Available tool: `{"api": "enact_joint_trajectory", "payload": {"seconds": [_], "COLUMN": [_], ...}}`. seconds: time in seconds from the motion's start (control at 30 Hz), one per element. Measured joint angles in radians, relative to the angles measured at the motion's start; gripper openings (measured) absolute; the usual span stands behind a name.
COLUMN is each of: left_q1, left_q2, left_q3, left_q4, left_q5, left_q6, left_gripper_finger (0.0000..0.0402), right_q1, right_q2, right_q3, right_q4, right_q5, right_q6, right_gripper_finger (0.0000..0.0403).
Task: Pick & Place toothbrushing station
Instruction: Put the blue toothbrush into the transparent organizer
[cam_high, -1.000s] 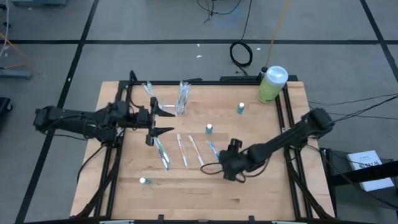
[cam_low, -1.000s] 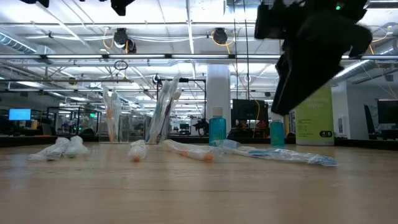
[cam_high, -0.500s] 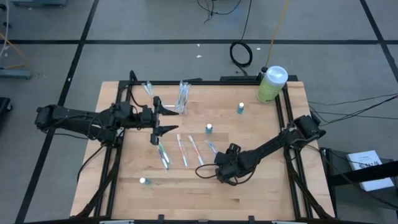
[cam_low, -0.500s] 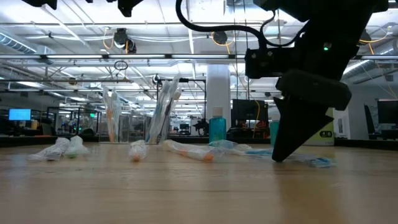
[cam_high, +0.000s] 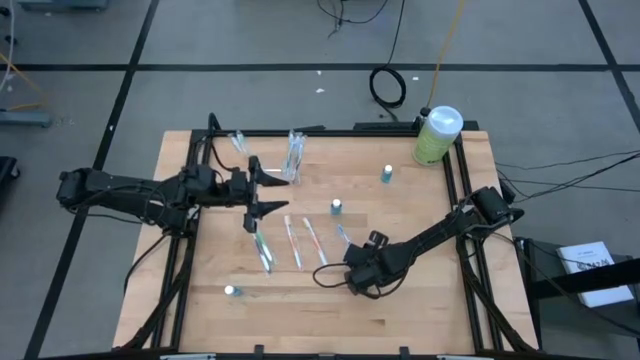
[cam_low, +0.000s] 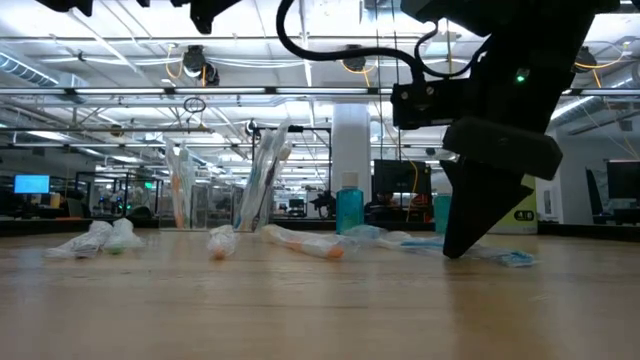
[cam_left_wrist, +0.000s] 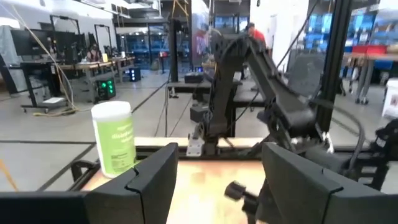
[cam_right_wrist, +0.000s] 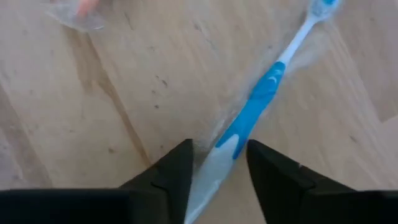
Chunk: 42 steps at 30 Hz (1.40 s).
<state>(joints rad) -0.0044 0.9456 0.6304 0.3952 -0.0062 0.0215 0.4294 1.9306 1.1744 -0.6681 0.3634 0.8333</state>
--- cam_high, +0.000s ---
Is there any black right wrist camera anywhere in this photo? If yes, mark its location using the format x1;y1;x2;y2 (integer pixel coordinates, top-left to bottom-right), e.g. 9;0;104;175
343;243;374;269

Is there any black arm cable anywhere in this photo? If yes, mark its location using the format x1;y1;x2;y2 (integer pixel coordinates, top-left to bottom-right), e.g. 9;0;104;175
312;261;381;301
123;232;171;297

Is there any grey stand base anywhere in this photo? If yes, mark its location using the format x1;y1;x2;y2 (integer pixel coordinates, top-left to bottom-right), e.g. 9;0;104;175
0;109;54;129

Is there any thick black floor cable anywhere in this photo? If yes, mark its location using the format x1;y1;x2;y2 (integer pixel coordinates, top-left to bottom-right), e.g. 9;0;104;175
512;153;640;204

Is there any black looped floor cable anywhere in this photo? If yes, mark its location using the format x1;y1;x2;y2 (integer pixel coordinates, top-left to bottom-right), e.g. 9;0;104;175
317;0;391;39

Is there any yellow hanging cable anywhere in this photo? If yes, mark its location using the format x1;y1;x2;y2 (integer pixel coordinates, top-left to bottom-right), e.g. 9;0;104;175
424;0;469;112

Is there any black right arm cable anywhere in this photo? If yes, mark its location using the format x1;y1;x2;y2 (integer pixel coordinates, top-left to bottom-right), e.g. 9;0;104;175
312;261;381;301

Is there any white floor cable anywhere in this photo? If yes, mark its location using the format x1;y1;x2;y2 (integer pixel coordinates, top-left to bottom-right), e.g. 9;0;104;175
0;0;16;94

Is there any black cart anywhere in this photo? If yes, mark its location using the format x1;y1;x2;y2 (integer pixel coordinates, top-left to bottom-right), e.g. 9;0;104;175
514;234;640;341

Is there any black floor object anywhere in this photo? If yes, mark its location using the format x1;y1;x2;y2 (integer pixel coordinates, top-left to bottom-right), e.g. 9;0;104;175
0;154;22;189

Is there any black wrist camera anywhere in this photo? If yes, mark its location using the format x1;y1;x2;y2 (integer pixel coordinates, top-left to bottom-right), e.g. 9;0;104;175
180;163;217;194
343;243;374;269

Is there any black coiled floor cable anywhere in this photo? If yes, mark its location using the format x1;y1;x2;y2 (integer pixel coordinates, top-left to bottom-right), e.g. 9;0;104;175
368;0;409;122

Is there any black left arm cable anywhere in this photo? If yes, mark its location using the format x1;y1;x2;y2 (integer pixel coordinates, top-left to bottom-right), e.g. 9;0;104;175
123;232;171;297

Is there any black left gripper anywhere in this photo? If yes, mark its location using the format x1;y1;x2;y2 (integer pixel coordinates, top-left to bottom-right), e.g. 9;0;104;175
215;155;291;234

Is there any yellow floor cable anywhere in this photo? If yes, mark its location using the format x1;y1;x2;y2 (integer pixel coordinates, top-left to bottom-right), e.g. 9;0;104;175
0;49;49;112

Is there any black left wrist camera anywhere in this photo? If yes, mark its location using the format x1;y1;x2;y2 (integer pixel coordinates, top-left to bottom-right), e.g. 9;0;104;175
180;163;217;194

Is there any black aluminium rig frame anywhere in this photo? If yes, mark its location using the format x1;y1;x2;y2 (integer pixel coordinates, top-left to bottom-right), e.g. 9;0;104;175
117;112;539;360

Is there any white booklet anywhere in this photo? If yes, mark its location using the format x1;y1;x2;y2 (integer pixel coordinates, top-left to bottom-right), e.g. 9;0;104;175
556;241;635;309

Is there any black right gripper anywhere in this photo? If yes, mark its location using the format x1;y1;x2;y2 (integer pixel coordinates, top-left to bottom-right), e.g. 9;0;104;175
342;230;399;300

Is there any thin black floor cable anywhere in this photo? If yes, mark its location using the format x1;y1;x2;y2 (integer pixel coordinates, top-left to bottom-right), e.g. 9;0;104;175
497;177;640;195
494;149;640;171

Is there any green disinfecting wipes canister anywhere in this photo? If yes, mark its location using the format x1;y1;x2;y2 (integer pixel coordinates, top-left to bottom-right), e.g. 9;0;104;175
412;105;465;167

